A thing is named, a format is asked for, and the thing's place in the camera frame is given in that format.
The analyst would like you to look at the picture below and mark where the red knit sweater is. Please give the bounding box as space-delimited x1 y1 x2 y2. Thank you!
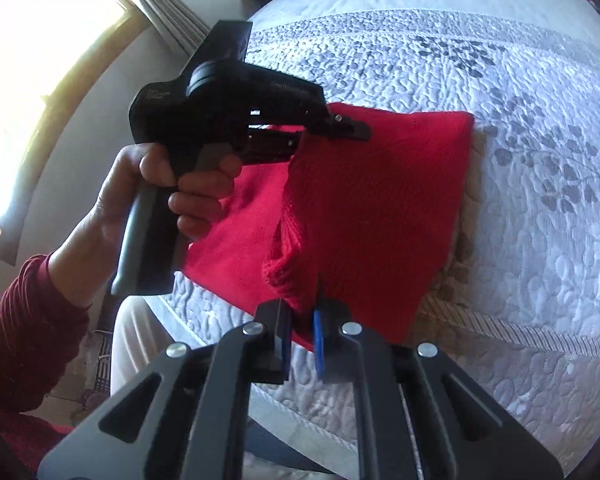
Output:
184 103 475 348

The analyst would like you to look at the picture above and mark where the person's left forearm red sleeve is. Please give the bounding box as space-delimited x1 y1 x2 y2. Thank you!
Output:
0 255 88 479

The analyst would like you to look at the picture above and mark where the person's left hand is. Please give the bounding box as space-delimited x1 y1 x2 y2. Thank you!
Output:
48 143 242 307

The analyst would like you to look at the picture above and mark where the grey curtain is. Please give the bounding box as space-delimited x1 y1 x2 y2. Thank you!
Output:
131 0 210 56

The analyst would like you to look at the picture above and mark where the blue-grey quilted bedspread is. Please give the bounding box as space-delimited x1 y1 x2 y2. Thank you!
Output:
148 0 600 479

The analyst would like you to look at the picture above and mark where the window with wooden frame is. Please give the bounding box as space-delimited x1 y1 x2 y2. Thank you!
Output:
0 0 148 266

